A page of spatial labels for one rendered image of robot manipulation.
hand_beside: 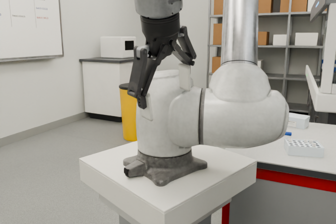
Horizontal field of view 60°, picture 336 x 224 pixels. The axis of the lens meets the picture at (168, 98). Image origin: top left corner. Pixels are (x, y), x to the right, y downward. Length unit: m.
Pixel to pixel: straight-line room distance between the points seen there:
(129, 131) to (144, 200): 2.77
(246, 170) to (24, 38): 3.31
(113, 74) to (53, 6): 1.15
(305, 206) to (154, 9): 0.90
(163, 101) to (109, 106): 3.57
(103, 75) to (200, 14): 2.23
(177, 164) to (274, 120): 0.27
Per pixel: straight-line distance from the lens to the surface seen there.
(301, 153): 1.21
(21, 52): 3.82
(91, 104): 4.48
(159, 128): 0.74
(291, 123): 1.57
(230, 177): 0.83
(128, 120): 3.42
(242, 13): 0.85
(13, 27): 3.77
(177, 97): 0.73
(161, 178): 0.76
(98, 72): 4.30
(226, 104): 0.72
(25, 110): 3.92
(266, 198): 1.19
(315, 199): 1.18
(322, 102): 1.77
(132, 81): 0.57
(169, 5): 0.53
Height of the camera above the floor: 1.19
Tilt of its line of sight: 12 degrees down
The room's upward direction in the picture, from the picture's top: straight up
